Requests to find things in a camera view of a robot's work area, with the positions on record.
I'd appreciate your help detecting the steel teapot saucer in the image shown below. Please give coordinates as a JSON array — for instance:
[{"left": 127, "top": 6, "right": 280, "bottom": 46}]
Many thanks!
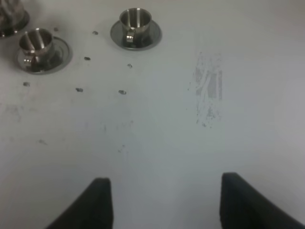
[{"left": 0, "top": 11, "right": 30, "bottom": 38}]

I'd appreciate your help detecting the far steel teacup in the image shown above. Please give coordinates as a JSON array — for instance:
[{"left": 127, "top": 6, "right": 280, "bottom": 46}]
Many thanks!
[{"left": 119, "top": 8, "right": 152, "bottom": 42}]

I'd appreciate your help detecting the near steel cup saucer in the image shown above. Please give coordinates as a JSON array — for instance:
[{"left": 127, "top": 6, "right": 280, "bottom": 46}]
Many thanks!
[{"left": 15, "top": 36, "right": 73, "bottom": 75}]

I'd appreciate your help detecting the steel teacup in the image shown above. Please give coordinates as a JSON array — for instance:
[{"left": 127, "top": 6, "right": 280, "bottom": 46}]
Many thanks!
[
  {"left": 119, "top": 8, "right": 152, "bottom": 42},
  {"left": 19, "top": 28, "right": 55, "bottom": 68}
]

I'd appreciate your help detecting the near steel teacup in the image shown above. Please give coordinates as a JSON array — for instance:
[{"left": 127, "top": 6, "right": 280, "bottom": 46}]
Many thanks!
[{"left": 19, "top": 28, "right": 55, "bottom": 68}]

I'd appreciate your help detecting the steel cup saucer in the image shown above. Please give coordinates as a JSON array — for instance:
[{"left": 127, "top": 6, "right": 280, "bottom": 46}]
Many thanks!
[
  {"left": 110, "top": 21, "right": 162, "bottom": 51},
  {"left": 15, "top": 36, "right": 73, "bottom": 75}
]

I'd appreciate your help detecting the far steel cup saucer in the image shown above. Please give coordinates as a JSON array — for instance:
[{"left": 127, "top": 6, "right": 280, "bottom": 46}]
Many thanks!
[{"left": 110, "top": 21, "right": 162, "bottom": 51}]

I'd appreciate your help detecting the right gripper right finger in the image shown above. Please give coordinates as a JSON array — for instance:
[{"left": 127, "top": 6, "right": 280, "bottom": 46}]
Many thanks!
[{"left": 220, "top": 173, "right": 305, "bottom": 229}]

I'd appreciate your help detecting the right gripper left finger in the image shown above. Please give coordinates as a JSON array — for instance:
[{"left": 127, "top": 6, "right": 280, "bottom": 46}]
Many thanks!
[{"left": 47, "top": 178, "right": 114, "bottom": 229}]

